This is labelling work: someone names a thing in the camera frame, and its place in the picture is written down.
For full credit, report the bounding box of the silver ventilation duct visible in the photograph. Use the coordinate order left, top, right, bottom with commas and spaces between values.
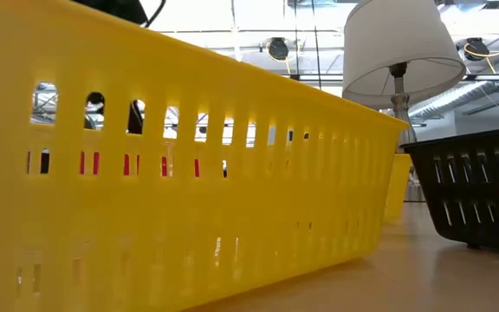
407, 51, 499, 125

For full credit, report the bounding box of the yellow slotted plastic basket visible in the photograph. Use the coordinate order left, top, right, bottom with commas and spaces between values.
0, 0, 410, 312
382, 153, 412, 224

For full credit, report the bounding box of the table lamp white shade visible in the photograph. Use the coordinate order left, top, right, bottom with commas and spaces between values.
342, 0, 467, 203

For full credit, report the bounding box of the black hanging cable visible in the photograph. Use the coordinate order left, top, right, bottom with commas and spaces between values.
311, 0, 322, 90
292, 0, 299, 81

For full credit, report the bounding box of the black ceiling cable reel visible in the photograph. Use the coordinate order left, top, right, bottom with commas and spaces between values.
266, 36, 293, 75
456, 33, 499, 75

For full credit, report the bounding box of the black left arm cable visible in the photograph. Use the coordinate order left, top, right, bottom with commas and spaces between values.
144, 0, 167, 29

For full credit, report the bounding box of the red slotted plastic basket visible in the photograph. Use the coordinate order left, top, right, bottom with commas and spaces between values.
79, 151, 200, 178

